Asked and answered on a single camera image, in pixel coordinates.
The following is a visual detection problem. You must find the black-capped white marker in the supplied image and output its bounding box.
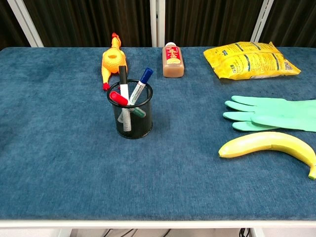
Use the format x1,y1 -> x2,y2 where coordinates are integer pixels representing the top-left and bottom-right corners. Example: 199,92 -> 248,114
118,65 -> 132,132

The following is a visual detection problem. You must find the black mesh pen holder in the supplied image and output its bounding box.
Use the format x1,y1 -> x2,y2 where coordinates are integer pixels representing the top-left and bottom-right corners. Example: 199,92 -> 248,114
106,79 -> 154,140

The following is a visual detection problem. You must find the blue-capped white marker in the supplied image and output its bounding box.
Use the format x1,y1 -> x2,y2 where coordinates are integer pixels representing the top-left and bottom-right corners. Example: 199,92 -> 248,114
129,67 -> 154,104

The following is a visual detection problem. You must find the red-capped white marker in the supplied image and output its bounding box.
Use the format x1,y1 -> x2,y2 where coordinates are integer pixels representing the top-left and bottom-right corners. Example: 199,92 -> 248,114
109,91 -> 135,107

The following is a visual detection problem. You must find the brown liquid bottle red label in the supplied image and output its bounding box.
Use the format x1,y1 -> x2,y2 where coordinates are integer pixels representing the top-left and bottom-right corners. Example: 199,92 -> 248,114
162,42 -> 185,79

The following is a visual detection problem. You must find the yellow rubber chicken toy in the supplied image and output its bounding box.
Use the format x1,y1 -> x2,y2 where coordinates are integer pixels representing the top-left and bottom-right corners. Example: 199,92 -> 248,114
100,33 -> 128,91

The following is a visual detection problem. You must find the blue table cloth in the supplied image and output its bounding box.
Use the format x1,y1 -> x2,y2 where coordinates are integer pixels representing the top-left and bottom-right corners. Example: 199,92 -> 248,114
0,46 -> 316,221

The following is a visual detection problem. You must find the yellow snack bag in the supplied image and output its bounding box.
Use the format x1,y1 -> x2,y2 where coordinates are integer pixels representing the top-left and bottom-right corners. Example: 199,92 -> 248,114
203,41 -> 302,80

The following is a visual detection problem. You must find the green rubber glove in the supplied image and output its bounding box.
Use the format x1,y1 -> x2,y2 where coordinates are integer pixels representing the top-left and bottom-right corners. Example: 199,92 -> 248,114
222,95 -> 316,132

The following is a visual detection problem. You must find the yellow banana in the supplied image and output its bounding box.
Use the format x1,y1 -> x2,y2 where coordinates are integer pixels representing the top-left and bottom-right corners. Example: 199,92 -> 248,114
218,131 -> 316,180

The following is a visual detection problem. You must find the dark pleated curtain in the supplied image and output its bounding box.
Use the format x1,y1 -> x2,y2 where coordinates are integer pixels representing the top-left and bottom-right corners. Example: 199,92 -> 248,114
0,0 -> 316,50

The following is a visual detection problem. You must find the white frame post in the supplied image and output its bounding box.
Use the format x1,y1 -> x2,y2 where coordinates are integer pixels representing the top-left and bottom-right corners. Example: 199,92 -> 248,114
250,0 -> 275,43
6,0 -> 44,48
149,0 -> 166,48

